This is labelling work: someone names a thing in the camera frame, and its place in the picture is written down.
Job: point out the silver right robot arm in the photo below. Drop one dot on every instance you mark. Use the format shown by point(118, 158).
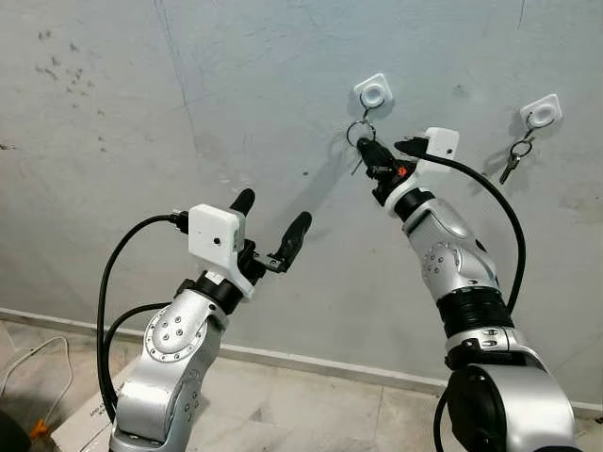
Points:
point(457, 250)

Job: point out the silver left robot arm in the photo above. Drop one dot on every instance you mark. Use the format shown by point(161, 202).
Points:
point(174, 348)

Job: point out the white baseboard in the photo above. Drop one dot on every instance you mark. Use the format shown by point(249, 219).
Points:
point(311, 363)

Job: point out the small orange object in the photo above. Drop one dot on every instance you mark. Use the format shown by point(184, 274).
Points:
point(38, 428)

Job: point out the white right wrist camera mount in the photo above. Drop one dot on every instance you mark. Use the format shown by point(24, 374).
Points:
point(443, 143)

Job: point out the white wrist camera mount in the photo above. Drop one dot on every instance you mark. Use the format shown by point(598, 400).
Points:
point(443, 143)
point(215, 235)

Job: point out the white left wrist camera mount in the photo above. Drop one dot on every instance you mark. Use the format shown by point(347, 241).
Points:
point(215, 235)

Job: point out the white wall hook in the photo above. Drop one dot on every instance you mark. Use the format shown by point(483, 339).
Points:
point(542, 113)
point(373, 92)

